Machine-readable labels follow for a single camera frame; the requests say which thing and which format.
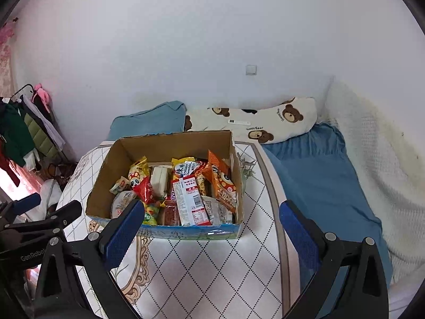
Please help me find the white barcode snack packet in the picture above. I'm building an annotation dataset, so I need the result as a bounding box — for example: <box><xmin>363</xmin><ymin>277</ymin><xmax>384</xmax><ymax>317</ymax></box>
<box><xmin>202</xmin><ymin>195</ymin><xmax>235</xmax><ymax>225</ymax></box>

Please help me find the yellow mushroom print packet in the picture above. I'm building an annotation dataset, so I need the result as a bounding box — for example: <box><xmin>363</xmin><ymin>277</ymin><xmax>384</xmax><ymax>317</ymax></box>
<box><xmin>128</xmin><ymin>156</ymin><xmax>151</xmax><ymax>187</ymax></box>

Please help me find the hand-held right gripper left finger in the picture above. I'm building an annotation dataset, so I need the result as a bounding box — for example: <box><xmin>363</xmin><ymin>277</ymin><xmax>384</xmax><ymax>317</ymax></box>
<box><xmin>35</xmin><ymin>199</ymin><xmax>146</xmax><ymax>319</ymax></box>

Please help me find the blue white snack packet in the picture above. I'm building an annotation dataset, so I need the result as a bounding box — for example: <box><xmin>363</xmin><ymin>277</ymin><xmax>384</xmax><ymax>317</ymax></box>
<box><xmin>173</xmin><ymin>161</ymin><xmax>200</xmax><ymax>181</ymax></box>

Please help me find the white block bread packet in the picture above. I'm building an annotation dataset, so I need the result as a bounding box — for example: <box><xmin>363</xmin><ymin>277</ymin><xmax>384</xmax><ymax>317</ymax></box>
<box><xmin>149</xmin><ymin>166</ymin><xmax>173</xmax><ymax>199</ymax></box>

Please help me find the white blanket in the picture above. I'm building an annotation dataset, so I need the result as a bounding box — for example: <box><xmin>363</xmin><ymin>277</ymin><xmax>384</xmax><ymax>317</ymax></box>
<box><xmin>317</xmin><ymin>76</ymin><xmax>425</xmax><ymax>309</ymax></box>

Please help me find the green garment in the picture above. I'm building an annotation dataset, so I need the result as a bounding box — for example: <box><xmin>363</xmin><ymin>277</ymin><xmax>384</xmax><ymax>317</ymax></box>
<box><xmin>0</xmin><ymin>102</ymin><xmax>36</xmax><ymax>167</ymax></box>

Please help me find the clear round snack packet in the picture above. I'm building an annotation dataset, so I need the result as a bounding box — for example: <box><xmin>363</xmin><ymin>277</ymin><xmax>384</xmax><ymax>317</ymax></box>
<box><xmin>110</xmin><ymin>191</ymin><xmax>140</xmax><ymax>220</ymax></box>

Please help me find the olive puffer jacket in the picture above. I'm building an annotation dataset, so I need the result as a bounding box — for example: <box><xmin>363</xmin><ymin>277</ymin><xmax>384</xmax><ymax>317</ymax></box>
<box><xmin>23</xmin><ymin>112</ymin><xmax>58</xmax><ymax>159</ymax></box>

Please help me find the white plastic bag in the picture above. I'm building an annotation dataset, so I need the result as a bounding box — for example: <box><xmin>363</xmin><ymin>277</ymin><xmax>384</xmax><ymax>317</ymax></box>
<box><xmin>39</xmin><ymin>179</ymin><xmax>63</xmax><ymax>208</ymax></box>

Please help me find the white patterned tablecloth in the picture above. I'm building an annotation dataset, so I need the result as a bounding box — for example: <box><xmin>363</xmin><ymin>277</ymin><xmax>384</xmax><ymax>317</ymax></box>
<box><xmin>55</xmin><ymin>141</ymin><xmax>299</xmax><ymax>319</ymax></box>

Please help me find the cardboard box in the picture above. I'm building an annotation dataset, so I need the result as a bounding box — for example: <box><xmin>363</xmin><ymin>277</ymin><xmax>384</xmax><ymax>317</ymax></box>
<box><xmin>86</xmin><ymin>130</ymin><xmax>244</xmax><ymax>240</ymax></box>

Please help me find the blue bed sheet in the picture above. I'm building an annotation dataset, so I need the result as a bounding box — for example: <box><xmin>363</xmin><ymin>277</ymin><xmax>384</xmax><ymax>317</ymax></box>
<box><xmin>261</xmin><ymin>122</ymin><xmax>394</xmax><ymax>319</ymax></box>

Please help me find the red brown snack packet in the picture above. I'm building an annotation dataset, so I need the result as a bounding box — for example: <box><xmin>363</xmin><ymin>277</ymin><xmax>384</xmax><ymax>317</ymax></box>
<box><xmin>162</xmin><ymin>204</ymin><xmax>181</xmax><ymax>226</ymax></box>

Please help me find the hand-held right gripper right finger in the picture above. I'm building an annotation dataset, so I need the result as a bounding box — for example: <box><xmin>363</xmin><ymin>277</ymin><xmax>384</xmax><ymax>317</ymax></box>
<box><xmin>279</xmin><ymin>200</ymin><xmax>390</xmax><ymax>319</ymax></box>

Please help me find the red garment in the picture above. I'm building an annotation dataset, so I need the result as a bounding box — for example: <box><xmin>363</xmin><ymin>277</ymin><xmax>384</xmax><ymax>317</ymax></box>
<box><xmin>0</xmin><ymin>140</ymin><xmax>21</xmax><ymax>187</ymax></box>

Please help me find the white red label packet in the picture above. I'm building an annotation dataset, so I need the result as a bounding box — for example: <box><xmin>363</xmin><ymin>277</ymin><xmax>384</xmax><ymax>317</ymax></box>
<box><xmin>171</xmin><ymin>176</ymin><xmax>212</xmax><ymax>226</ymax></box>

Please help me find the blue pillow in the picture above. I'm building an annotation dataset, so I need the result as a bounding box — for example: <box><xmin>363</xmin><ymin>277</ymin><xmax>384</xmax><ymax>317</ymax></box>
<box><xmin>106</xmin><ymin>100</ymin><xmax>187</xmax><ymax>142</ymax></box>

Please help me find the black clothes rack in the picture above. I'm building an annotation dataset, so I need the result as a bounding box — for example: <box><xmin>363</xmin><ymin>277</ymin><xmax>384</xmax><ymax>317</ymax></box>
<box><xmin>8</xmin><ymin>84</ymin><xmax>74</xmax><ymax>175</ymax></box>

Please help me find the small red snack packet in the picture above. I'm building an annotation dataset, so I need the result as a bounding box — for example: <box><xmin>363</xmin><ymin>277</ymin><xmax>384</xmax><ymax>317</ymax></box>
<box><xmin>132</xmin><ymin>176</ymin><xmax>155</xmax><ymax>204</ymax></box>

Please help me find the bear print pillow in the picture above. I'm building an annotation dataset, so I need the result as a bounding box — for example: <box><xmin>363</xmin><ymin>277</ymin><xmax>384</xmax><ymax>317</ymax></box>
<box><xmin>184</xmin><ymin>97</ymin><xmax>317</xmax><ymax>144</ymax></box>

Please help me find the pink curtain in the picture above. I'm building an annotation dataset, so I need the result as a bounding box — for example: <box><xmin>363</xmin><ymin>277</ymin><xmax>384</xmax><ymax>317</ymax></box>
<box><xmin>0</xmin><ymin>23</ymin><xmax>16</xmax><ymax>98</ymax></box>

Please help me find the pink garment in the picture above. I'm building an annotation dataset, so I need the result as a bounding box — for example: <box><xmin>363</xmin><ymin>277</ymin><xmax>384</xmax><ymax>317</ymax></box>
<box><xmin>33</xmin><ymin>84</ymin><xmax>51</xmax><ymax>107</ymax></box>

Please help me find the fruit print candy bag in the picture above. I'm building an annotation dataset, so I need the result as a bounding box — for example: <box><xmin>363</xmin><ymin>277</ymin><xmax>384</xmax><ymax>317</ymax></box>
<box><xmin>143</xmin><ymin>203</ymin><xmax>164</xmax><ymax>226</ymax></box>

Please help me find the orange cartoon snack packet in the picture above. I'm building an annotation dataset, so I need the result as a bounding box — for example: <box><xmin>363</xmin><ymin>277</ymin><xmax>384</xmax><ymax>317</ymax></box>
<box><xmin>206</xmin><ymin>149</ymin><xmax>240</xmax><ymax>212</ymax></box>

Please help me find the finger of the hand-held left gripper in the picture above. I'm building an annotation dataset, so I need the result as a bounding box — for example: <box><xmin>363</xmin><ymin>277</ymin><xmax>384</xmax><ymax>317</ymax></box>
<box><xmin>7</xmin><ymin>200</ymin><xmax>82</xmax><ymax>240</ymax></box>
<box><xmin>0</xmin><ymin>193</ymin><xmax>42</xmax><ymax>223</ymax></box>

